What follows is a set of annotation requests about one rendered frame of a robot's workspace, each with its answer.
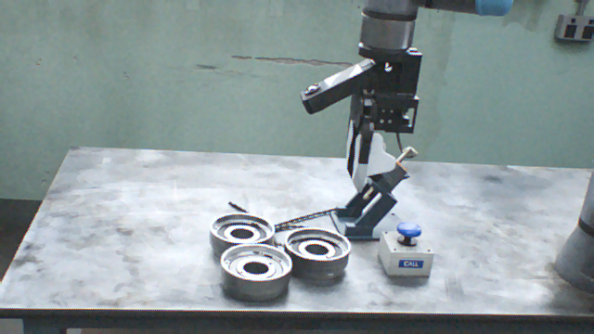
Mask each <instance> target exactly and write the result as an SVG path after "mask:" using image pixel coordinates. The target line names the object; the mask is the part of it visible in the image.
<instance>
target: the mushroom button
mask: <svg viewBox="0 0 594 334"><path fill-rule="evenodd" d="M396 230H397V232H398V234H399V235H401V236H403V237H404V241H411V240H412V238H418V237H420V236H421V231H422V230H421V227H420V226H419V225H417V224H415V223H411V222H402V223H400V224H398V226H397V228H396Z"/></svg>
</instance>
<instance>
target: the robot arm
mask: <svg viewBox="0 0 594 334"><path fill-rule="evenodd" d="M512 3H513V0H364V4H363V11H362V18H361V26H360V33H359V41H360V42H361V43H360V45H359V52H358V54H359V55H360V56H361V57H363V58H367V59H366V60H364V61H362V62H360V63H357V64H355V65H354V66H353V67H352V68H349V69H347V70H345V71H342V72H340V73H338V74H336V75H333V76H331V77H329V78H328V79H326V80H324V81H322V82H320V83H316V84H313V85H310V86H308V87H306V89H305V90H303V91H302V92H301V94H300V98H301V100H302V103H303V106H304V108H305V110H306V112H307V113H308V114H309V115H313V114H315V113H318V112H320V111H321V110H323V109H325V108H327V107H328V106H330V105H332V104H334V103H337V102H339V101H341V100H343V99H345V98H347V97H349V96H351V102H350V114H349V122H348V133H347V153H346V169H347V172H348V173H349V175H350V177H351V179H352V181H353V183H354V187H355V190H356V192H358V193H362V191H363V188H364V185H365V181H366V177H367V176H369V175H373V174H377V173H386V172H390V171H392V170H393V169H394V167H395V157H394V156H392V155H390V154H388V153H386V152H385V150H386V144H385V143H382V138H381V135H380V134H378V133H375V130H382V131H385V132H389V133H409V134H414V128H415V122H416V117H417V110H418V104H419V99H418V98H417V97H416V93H417V86H418V80H419V75H420V63H421V58H422V54H420V53H418V51H417V50H416V49H411V47H412V44H413V38H414V31H415V26H416V18H417V14H418V8H419V7H422V8H428V9H435V10H443V11H451V12H458V13H467V14H474V15H478V16H480V17H485V16H494V17H503V16H505V15H508V14H509V13H510V9H511V6H512ZM387 62H388V63H387ZM409 108H411V109H414V115H413V121H412V125H409V121H410V119H409V118H408V116H405V114H407V112H409ZM555 267H556V270H557V271H558V274H559V275H560V276H561V277H562V278H563V279H564V280H566V281H567V282H568V283H571V284H572V285H574V286H576V287H577V288H579V289H582V290H584V291H587V292H588V293H590V294H592V295H594V168H593V171H592V175H591V177H590V181H588V188H587V192H586V195H585V198H584V201H583V205H582V209H581V213H580V216H579V219H578V223H577V225H576V227H575V230H574V231H573V233H572V234H570V236H569V237H568V238H567V239H566V240H565V242H564V244H563V245H562V246H561V247H560V249H559V252H558V254H557V258H556V262H555Z"/></svg>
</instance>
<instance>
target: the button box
mask: <svg viewBox="0 0 594 334"><path fill-rule="evenodd" d="M378 256H379V259H380V261H381V265H383V267H384V269H385V272H386V274H387V276H423V277H430V276H431V271H432V266H433V257H434V251H433V249H432V247H431V246H430V244H428V242H427V241H426V239H425V237H424V236H423V235H422V233H421V236H420V237H418V238H412V240H411V241H404V237H403V236H401V235H399V234H398V232H397V231H381V237H380V243H379V248H378Z"/></svg>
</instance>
